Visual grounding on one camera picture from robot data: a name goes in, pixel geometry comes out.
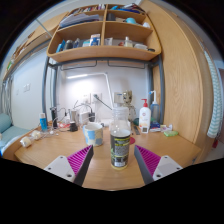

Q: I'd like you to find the white round roll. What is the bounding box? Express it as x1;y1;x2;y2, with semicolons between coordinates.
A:
19;135;33;148
30;129;43;141

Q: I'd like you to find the bed with teal pillow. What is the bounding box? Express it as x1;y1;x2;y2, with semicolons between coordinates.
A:
0;113;31;158

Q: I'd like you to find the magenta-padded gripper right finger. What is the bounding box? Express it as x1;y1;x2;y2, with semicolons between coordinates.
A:
133;144;184;185

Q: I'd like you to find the white charger block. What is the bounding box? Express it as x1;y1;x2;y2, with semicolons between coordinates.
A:
78;111;91;126

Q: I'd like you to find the grey metal desk frame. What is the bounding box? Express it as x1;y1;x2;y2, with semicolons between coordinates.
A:
41;54;165;126

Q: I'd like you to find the white mug with blue print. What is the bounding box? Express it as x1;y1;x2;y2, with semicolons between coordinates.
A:
82;122;104;148

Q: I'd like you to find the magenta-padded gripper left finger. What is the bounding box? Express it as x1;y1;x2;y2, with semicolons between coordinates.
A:
43;144;95;187

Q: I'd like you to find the white squeeze tube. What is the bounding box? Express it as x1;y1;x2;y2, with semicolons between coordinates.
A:
159;124;174;133

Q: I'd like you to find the blue spray bottle white nozzle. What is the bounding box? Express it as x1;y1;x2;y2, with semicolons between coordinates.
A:
149;90;161;124

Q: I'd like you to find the wooden shelf unit with items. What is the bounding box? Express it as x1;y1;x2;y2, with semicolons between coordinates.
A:
46;3;163;64

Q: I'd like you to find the white desk lamp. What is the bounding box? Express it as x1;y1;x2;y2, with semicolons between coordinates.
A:
66;72;114;126

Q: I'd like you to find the wooden wardrobe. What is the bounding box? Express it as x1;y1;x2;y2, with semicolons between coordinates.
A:
139;0;214;144

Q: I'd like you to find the blue tube white cap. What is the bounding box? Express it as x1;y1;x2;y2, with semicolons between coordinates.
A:
39;112;49;132

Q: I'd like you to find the small blue box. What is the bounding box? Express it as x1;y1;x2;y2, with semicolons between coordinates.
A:
149;121;162;131

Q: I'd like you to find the wooden overhead bed rail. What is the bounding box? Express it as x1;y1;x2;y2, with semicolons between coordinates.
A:
2;12;68;81

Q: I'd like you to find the white pump bottle red top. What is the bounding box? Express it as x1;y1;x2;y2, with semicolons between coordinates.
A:
138;98;152;134

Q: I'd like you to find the black electric shaver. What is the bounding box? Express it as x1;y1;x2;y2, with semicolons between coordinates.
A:
49;106;59;129

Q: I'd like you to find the clear plastic drink bottle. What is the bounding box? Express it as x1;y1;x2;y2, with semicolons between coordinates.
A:
109;106;132;171

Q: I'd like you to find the tree creature figurine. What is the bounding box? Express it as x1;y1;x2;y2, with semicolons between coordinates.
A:
120;90;137;121

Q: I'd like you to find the white ribbed hose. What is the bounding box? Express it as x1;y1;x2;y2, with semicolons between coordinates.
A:
203;49;224;139

